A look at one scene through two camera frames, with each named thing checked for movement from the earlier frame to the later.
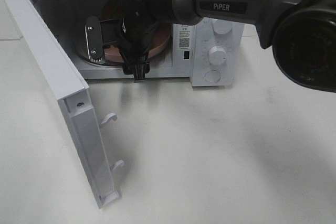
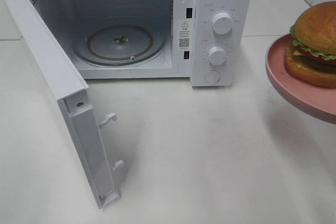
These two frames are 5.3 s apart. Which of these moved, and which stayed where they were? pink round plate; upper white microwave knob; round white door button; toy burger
Moved: toy burger; pink round plate
Stayed: upper white microwave knob; round white door button
